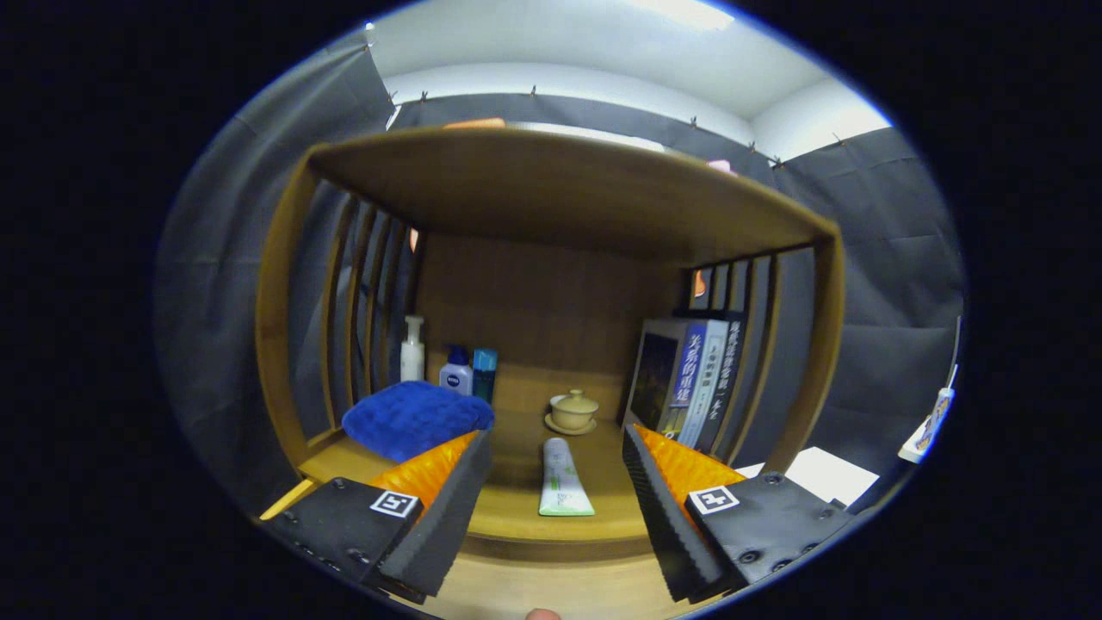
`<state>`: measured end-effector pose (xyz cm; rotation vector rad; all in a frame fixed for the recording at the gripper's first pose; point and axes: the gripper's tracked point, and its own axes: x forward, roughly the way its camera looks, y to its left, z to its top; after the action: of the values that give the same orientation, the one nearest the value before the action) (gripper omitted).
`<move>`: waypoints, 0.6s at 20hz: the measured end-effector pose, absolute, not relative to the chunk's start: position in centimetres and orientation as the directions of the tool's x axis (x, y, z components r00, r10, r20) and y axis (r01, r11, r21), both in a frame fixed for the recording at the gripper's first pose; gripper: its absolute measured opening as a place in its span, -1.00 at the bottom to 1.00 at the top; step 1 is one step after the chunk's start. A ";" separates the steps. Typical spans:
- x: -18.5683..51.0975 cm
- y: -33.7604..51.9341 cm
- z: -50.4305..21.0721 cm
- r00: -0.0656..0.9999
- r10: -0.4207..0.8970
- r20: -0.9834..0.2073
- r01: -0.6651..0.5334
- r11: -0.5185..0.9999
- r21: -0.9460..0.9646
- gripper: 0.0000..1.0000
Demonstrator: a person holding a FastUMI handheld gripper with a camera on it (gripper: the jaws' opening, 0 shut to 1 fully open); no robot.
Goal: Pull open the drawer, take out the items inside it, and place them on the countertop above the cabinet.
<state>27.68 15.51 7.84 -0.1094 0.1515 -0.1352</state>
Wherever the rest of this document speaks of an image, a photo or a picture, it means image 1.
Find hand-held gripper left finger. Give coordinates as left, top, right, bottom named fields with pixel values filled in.
left=258, top=429, right=493, bottom=604

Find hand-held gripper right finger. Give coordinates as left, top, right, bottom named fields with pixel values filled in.
left=622, top=422, right=855, bottom=604

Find white green tube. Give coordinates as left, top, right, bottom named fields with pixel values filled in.
left=539, top=437, right=596, bottom=518

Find wooden drawer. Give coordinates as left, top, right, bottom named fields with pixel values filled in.
left=258, top=478, right=724, bottom=620

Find wooden countertop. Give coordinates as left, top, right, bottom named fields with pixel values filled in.
left=297, top=409, right=776, bottom=543

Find wooden cabinet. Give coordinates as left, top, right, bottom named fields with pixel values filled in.
left=254, top=127, right=846, bottom=620

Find blue folded towel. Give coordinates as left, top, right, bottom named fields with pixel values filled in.
left=341, top=381, right=496, bottom=464

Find white blue lotion bottle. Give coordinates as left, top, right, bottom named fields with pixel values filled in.
left=438, top=344, right=474, bottom=397

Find beige lidded teacup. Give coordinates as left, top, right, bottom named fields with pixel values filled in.
left=544, top=389, right=600, bottom=437

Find white spine book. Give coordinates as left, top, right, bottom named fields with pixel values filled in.
left=676, top=320, right=731, bottom=450

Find blue spine book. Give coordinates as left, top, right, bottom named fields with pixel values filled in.
left=622, top=319, right=707, bottom=442

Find teal bottle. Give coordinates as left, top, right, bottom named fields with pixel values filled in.
left=472, top=348, right=499, bottom=406

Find white pump bottle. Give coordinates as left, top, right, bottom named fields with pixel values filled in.
left=399, top=315, right=426, bottom=383

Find white box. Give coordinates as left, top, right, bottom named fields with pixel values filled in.
left=736, top=446, right=881, bottom=509

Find black spine book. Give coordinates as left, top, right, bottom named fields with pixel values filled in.
left=696, top=312, right=746, bottom=456

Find printed paper cup with straw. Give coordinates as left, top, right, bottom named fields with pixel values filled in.
left=914, top=363, right=958, bottom=456

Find black backdrop cloth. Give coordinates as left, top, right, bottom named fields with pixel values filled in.
left=155, top=30, right=965, bottom=518

